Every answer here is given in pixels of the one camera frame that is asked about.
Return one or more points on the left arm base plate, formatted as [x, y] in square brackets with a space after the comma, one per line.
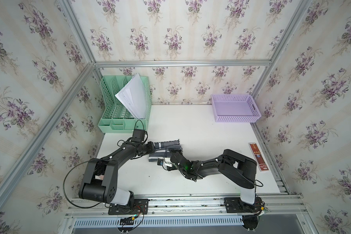
[139, 206]

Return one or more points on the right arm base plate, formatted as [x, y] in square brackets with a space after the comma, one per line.
[236, 205]

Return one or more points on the purple plastic basket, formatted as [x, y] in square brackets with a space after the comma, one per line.
[235, 108]

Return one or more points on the white paper sheets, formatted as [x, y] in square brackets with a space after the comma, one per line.
[133, 97]

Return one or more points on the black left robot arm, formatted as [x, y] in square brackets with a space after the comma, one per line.
[100, 180]

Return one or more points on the red rectangular packet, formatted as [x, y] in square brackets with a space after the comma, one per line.
[258, 157]

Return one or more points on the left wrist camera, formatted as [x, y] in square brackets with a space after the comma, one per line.
[138, 135]

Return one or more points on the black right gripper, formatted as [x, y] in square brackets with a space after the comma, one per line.
[176, 153]

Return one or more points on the green mesh file organizer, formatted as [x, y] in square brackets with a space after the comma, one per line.
[116, 118]

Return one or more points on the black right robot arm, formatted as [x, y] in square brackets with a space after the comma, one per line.
[238, 168]

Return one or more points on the small circuit board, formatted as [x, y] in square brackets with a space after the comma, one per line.
[127, 221]

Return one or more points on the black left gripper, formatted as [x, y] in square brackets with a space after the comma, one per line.
[150, 148]

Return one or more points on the grey plaid pillowcase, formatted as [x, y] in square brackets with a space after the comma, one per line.
[162, 149]

